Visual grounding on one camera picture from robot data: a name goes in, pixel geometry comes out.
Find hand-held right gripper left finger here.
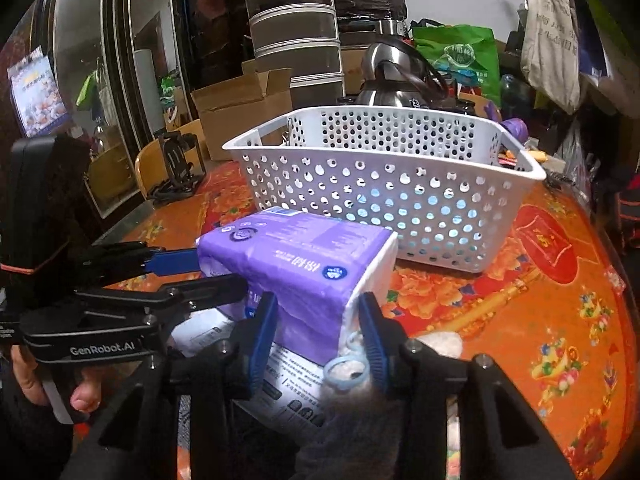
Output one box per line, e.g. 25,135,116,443
60,292,279,480

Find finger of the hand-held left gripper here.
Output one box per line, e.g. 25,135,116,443
75,241,202,282
75,273,249,322

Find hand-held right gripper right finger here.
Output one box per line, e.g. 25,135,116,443
356,291,576,480

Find grey cloth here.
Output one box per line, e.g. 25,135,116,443
295,385,416,480

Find purple tissue pack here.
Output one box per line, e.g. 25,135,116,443
196,206,399,367

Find white perforated plastic basket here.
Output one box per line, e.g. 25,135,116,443
221,106,547,274

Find person's left hand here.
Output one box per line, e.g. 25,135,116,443
10,347,104,416

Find white fluffy cloth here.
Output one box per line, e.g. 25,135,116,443
420,330,463,361

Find yellow plastic chair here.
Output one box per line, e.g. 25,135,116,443
134,120,207,200

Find black metal stand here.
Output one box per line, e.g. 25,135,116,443
152,130,207,205

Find orange floral tablecloth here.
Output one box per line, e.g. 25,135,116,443
100,160,631,480

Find open cardboard box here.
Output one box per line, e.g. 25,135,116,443
190,67,293,162

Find mirrored wardrobe door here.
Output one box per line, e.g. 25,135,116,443
50,0,201,221

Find purple plastic object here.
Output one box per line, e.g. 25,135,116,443
500,117,530,143

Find small cardboard box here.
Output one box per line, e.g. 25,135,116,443
340,45,371,96

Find grey stacked drawer unit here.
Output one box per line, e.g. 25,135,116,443
241,0,342,111

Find stainless steel kettle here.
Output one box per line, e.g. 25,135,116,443
354,40,451,108

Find clear plastic bottle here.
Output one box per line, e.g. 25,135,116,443
500,74,531,121

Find green shopping bag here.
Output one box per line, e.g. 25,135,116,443
411,19,502,108

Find beige canvas tote bag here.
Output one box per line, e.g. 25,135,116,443
520,0,581,116

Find dark blue bag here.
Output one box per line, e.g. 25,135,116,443
577,0,616,81

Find wall poster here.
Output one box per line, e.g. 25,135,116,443
7,47,73,138

